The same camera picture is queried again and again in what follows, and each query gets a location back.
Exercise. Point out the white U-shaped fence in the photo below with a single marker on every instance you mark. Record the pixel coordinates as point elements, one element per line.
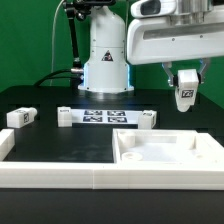
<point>105,175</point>

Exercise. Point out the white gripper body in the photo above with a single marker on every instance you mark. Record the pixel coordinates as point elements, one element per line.
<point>174,30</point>

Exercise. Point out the white square tabletop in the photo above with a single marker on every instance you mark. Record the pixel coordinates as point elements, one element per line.
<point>165,146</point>

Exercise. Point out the AprilTag sheet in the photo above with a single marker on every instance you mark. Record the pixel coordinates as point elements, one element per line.
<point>105,116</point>

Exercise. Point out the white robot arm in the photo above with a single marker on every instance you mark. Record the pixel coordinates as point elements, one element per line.
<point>107,70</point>

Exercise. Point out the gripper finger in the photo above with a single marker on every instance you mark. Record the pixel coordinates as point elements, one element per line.
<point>172,79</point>
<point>204,66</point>

